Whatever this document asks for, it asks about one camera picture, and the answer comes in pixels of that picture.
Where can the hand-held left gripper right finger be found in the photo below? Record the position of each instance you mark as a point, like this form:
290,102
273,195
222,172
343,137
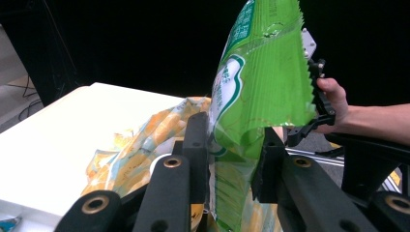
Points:
270,174

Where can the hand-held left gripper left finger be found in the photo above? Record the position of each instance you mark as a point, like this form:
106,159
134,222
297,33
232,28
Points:
196,161

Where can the green snack packet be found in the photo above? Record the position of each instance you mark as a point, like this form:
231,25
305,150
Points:
267,80

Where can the orange print cloth bag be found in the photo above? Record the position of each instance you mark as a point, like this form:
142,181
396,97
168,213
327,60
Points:
145,141

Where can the black metal stand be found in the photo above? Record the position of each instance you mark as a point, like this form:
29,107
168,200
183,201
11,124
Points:
367,167

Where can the black curtain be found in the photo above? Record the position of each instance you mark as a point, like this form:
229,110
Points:
145,42

